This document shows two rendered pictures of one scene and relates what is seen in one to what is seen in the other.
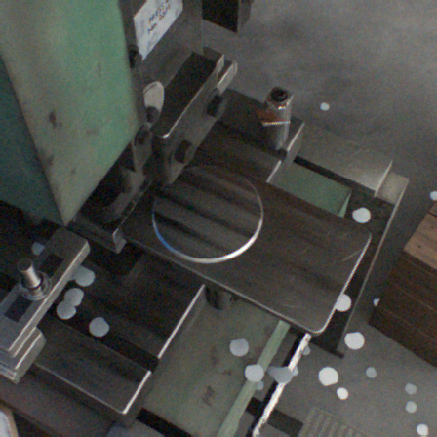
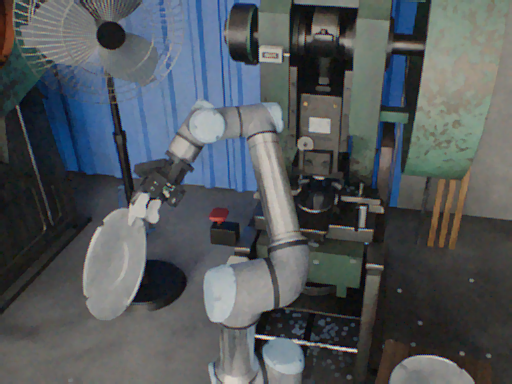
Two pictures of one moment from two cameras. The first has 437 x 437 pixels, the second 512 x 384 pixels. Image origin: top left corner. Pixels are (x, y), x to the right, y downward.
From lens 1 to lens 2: 1.53 m
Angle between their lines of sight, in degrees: 51
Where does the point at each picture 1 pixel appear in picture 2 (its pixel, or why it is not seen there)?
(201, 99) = (321, 157)
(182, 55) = (328, 147)
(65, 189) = not seen: hidden behind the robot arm
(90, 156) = not seen: hidden behind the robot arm
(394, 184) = (375, 273)
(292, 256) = (309, 218)
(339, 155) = (375, 253)
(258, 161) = (350, 223)
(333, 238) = (320, 225)
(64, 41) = (272, 87)
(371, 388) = not seen: outside the picture
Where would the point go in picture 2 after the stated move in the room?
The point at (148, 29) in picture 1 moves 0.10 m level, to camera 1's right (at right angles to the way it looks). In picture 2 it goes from (314, 125) to (325, 137)
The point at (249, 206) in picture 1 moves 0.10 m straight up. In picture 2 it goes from (320, 208) to (322, 183)
